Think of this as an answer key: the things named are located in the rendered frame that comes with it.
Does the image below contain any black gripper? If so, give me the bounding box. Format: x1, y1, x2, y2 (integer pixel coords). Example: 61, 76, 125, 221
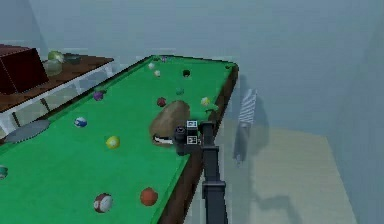
152, 125, 189, 157

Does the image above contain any brown bread loaf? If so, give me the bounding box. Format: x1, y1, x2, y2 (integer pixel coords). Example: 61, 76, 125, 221
148, 99, 192, 148

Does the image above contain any green pool table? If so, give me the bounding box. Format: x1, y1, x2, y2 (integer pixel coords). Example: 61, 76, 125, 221
0, 54, 240, 224

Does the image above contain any orange billiard ball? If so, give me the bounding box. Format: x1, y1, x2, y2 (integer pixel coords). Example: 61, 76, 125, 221
139, 186, 159, 207

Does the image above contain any blue white billiard ball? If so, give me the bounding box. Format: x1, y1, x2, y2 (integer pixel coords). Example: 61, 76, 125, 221
73, 116, 88, 129

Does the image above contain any red white striped ball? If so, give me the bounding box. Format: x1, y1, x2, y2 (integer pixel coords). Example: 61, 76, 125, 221
93, 192, 114, 214

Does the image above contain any dark grey bowl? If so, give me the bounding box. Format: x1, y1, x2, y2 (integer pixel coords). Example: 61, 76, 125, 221
63, 54, 82, 66

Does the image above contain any clear glass bowl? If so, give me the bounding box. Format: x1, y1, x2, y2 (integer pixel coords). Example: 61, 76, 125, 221
43, 60, 64, 77

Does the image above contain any pale green round fruit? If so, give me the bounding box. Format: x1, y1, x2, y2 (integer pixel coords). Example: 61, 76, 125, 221
47, 50, 65, 63

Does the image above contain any dark red box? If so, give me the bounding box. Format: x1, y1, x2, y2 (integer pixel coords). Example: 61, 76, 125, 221
0, 44, 51, 96

